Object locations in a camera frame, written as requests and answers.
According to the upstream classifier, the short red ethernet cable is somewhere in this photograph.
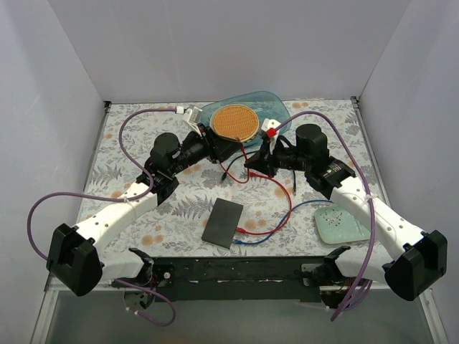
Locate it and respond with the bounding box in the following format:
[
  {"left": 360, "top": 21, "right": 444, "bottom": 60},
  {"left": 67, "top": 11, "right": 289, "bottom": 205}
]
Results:
[{"left": 236, "top": 171, "right": 292, "bottom": 236}]

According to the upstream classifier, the long red ethernet cable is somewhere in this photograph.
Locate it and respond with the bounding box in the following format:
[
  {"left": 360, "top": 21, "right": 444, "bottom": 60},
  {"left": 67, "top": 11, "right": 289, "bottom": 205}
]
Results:
[{"left": 218, "top": 138, "right": 252, "bottom": 184}]

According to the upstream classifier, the black network switch box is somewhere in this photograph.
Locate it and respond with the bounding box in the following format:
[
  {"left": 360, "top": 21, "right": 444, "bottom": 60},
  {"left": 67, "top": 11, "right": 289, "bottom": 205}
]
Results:
[{"left": 202, "top": 198, "right": 243, "bottom": 249}]

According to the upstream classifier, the blue ethernet cable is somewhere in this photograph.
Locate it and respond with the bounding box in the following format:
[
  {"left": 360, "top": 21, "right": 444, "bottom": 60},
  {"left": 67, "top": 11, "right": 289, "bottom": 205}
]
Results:
[{"left": 232, "top": 199, "right": 336, "bottom": 247}]

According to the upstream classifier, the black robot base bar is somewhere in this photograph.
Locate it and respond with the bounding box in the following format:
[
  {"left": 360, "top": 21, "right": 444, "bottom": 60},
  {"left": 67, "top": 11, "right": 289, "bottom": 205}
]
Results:
[{"left": 110, "top": 256, "right": 363, "bottom": 302}]

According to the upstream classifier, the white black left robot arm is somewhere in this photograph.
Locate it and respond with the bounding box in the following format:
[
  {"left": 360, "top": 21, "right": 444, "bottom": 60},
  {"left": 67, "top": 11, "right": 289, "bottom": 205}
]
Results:
[{"left": 46, "top": 125, "right": 242, "bottom": 296}]

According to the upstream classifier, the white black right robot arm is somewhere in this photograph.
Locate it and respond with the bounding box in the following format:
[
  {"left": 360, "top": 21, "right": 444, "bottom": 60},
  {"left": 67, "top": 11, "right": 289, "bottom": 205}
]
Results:
[{"left": 245, "top": 120, "right": 448, "bottom": 301}]

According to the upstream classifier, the orange woven round coaster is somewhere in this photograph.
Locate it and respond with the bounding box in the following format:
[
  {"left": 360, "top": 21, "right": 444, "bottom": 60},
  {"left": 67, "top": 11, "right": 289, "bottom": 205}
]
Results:
[{"left": 210, "top": 104, "right": 260, "bottom": 143}]

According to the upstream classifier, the teal plastic container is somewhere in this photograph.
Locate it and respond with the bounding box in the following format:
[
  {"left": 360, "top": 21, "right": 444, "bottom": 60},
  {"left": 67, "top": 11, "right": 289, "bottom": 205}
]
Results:
[{"left": 199, "top": 91, "right": 290, "bottom": 148}]

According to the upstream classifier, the floral patterned table mat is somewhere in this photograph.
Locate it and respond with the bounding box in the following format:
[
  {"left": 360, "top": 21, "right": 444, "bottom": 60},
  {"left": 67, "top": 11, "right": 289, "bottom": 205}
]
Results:
[{"left": 75, "top": 107, "right": 398, "bottom": 254}]

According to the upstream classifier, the light green square plate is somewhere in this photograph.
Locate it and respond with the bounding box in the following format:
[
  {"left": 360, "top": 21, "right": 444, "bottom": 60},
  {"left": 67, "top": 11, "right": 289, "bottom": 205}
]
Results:
[{"left": 314, "top": 205, "right": 371, "bottom": 244}]

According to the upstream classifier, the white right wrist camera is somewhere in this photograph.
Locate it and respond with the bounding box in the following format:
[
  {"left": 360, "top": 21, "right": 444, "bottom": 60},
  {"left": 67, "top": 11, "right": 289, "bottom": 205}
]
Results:
[{"left": 261, "top": 118, "right": 280, "bottom": 154}]

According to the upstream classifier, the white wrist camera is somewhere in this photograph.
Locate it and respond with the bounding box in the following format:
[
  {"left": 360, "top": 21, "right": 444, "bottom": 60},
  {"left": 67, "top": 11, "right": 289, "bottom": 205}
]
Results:
[
  {"left": 175, "top": 105, "right": 202, "bottom": 135},
  {"left": 261, "top": 118, "right": 280, "bottom": 154}
]

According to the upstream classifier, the black ethernet cable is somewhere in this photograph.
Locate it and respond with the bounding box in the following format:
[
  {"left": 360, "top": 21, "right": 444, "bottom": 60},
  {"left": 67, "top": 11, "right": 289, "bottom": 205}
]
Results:
[{"left": 220, "top": 157, "right": 298, "bottom": 196}]

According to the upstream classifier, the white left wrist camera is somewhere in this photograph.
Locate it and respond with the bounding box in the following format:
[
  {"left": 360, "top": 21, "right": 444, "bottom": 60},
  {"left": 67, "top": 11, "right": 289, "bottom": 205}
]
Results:
[{"left": 175, "top": 105, "right": 202, "bottom": 135}]

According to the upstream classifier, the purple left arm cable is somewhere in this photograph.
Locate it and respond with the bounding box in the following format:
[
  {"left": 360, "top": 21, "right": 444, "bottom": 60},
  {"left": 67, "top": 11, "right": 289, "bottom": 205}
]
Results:
[{"left": 27, "top": 106, "right": 180, "bottom": 327}]

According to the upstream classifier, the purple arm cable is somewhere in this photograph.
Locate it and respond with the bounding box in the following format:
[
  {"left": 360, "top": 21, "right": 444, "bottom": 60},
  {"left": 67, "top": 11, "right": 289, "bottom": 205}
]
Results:
[
  {"left": 27, "top": 106, "right": 180, "bottom": 327},
  {"left": 274, "top": 110, "right": 377, "bottom": 322}
]

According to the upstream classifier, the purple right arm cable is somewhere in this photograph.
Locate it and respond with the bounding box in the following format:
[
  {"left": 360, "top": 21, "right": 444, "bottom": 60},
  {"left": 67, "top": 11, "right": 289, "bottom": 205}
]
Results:
[{"left": 274, "top": 110, "right": 377, "bottom": 322}]

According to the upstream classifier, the aluminium frame rail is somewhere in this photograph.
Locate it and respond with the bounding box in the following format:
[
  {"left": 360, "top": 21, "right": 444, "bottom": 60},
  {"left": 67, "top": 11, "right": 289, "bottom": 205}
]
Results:
[{"left": 32, "top": 279, "right": 449, "bottom": 343}]

